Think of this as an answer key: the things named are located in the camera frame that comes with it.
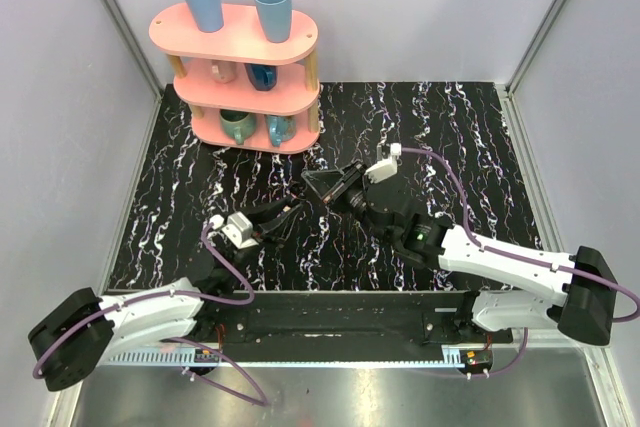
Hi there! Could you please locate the pink three-tier wooden shelf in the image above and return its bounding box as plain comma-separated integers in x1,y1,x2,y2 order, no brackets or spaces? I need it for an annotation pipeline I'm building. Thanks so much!
149,3,320,154

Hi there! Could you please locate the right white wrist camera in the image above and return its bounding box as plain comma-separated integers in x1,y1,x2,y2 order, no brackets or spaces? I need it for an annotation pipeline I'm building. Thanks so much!
365,143,402,184

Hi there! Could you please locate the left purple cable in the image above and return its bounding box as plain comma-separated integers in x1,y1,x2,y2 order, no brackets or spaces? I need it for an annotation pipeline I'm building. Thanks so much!
32,221,271,407

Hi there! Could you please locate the dark blue mug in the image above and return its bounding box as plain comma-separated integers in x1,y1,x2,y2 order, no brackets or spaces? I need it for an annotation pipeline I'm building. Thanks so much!
245,63,277,92

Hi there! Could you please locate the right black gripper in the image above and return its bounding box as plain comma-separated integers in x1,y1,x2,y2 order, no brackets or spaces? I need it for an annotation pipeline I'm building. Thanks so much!
302,160,391,246

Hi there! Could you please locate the blue butterfly mug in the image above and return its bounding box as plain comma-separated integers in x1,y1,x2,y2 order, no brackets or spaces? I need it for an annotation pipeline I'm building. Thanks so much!
266,115,297,147

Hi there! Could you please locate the pink mug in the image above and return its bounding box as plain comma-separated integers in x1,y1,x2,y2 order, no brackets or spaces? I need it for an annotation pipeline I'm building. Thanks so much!
210,60,237,84

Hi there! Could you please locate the short light blue cup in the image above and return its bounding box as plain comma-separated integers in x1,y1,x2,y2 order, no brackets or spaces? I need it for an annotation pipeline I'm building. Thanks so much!
254,0,292,43

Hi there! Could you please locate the green ceramic mug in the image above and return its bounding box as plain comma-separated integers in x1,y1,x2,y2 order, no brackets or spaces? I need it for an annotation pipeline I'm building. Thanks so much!
220,110,257,145

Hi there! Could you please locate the black earbud charging case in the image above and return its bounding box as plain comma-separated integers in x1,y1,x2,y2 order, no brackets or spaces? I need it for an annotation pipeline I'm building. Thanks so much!
282,201,301,213

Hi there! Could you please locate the right controller board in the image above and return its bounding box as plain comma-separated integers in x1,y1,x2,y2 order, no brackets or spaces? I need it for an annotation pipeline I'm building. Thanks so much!
463,349,493,366

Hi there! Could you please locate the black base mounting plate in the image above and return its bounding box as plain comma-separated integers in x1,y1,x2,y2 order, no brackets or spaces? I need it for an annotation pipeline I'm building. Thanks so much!
185,292,513,365

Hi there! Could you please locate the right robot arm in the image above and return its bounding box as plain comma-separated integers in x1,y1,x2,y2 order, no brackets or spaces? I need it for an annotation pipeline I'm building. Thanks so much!
302,162,616,346

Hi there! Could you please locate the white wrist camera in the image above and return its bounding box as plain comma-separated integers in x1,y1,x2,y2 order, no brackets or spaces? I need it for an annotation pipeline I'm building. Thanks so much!
365,143,402,184
210,212,258,250

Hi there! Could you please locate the controller board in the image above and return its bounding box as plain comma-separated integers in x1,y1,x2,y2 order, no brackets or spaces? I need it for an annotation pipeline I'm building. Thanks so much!
463,349,493,366
194,347,220,364

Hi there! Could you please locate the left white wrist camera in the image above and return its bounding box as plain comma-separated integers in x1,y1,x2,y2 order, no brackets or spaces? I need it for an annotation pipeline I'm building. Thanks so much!
210,212,258,250

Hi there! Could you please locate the left controller board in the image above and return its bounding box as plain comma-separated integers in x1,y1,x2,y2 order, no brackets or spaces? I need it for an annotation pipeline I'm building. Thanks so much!
194,347,220,364

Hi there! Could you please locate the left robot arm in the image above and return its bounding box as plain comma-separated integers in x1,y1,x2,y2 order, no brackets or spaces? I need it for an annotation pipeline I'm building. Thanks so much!
28,196,301,392

